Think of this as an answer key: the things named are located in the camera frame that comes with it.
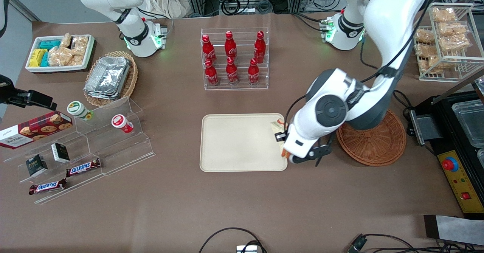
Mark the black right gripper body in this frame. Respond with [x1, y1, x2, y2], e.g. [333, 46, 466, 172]
[0, 75, 17, 105]

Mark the triangular sandwich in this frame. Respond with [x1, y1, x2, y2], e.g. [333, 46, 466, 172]
[269, 118, 290, 159]

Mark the beige plastic tray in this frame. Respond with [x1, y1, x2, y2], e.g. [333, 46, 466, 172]
[199, 113, 288, 172]

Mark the round brown wicker basket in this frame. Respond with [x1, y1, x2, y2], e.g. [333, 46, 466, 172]
[335, 109, 407, 167]

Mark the oval light wicker basket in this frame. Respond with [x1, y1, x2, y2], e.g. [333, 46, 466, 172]
[83, 50, 139, 108]

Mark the red Walkers cookie box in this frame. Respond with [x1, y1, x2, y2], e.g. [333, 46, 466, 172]
[0, 111, 73, 150]

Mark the white rectangular snack bin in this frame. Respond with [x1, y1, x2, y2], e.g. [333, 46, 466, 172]
[25, 34, 96, 74]

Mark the green lid yogurt cup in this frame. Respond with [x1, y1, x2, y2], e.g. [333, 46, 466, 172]
[67, 101, 93, 121]

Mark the yellow snack pack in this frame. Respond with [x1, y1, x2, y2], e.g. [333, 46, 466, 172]
[29, 49, 48, 68]

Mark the small black box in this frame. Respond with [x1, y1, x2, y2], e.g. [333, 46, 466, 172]
[25, 154, 49, 177]
[51, 143, 71, 164]

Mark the red cola bottle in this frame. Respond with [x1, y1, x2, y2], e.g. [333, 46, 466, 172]
[226, 57, 239, 85]
[202, 34, 217, 65]
[254, 31, 267, 64]
[225, 31, 237, 59]
[204, 59, 220, 87]
[248, 58, 261, 85]

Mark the stack of foil containers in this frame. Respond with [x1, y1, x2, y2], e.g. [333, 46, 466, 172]
[84, 56, 131, 101]

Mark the clear acrylic bottle rack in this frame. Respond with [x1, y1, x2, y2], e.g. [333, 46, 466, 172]
[200, 27, 270, 91]

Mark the Snickers bar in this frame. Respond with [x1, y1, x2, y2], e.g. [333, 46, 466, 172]
[66, 158, 102, 178]
[28, 178, 68, 196]

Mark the red lid yogurt cup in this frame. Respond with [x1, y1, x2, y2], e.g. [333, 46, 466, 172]
[111, 114, 134, 134]

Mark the clear acrylic step display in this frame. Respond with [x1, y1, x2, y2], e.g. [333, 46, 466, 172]
[3, 97, 156, 205]

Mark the red emergency stop button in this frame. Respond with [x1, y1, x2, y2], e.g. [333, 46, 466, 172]
[442, 157, 459, 172]

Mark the clear bag of pastry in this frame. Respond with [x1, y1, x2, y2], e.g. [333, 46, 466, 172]
[432, 7, 457, 23]
[418, 56, 442, 75]
[414, 29, 436, 44]
[414, 43, 439, 59]
[438, 22, 470, 38]
[438, 36, 472, 53]

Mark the beige cloth bag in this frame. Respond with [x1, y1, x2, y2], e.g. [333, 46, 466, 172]
[141, 0, 191, 19]

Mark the black machine with yellow panel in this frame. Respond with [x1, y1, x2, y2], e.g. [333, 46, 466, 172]
[403, 76, 484, 220]

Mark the clear plastic container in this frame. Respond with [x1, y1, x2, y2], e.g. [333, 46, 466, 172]
[451, 99, 484, 148]

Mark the grey and black flat strip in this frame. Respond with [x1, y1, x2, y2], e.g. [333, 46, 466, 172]
[423, 214, 484, 246]

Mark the black machine power cable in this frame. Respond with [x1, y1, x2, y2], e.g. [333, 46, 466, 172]
[392, 89, 418, 118]

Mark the black cable with plug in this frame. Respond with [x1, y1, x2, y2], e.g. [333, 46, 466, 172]
[347, 233, 484, 253]

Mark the black looped cable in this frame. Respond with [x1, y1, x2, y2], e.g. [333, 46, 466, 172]
[198, 227, 267, 253]

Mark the white wire rack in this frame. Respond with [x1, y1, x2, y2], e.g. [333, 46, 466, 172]
[410, 2, 484, 82]

